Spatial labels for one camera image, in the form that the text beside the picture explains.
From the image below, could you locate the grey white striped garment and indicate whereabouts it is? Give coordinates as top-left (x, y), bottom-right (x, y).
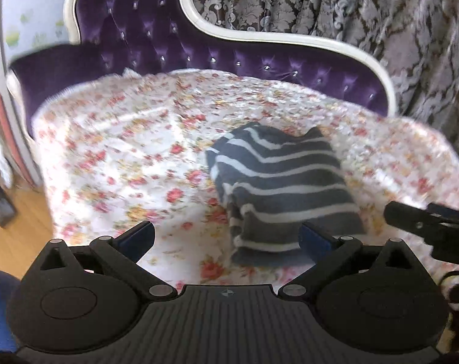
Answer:
top-left (206, 123), bottom-right (365, 266)

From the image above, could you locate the floral bed sheet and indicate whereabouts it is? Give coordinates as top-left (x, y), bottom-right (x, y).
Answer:
top-left (33, 70), bottom-right (459, 288)

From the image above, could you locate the grey vacuum cleaner head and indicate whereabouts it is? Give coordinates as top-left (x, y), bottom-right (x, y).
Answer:
top-left (0, 162), bottom-right (18, 229)

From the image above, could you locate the grey damask curtain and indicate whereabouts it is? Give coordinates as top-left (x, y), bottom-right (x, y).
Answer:
top-left (193, 0), bottom-right (459, 154)

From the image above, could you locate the purple tufted sofa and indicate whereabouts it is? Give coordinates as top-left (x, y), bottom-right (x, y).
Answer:
top-left (6, 0), bottom-right (397, 135)

